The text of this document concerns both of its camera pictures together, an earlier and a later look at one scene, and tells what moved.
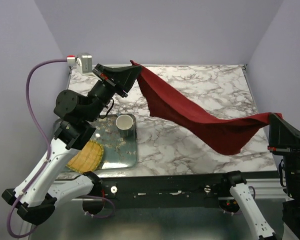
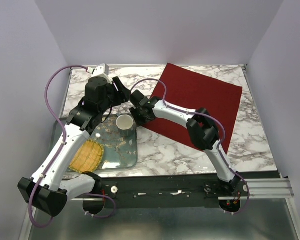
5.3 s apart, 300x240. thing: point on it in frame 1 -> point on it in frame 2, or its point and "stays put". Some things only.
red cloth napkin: (227, 134) -> (221, 100)
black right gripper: (285, 138) -> (138, 121)
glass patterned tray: (119, 152) stays put
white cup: (124, 125) stays put
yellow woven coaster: (87, 159) stays put
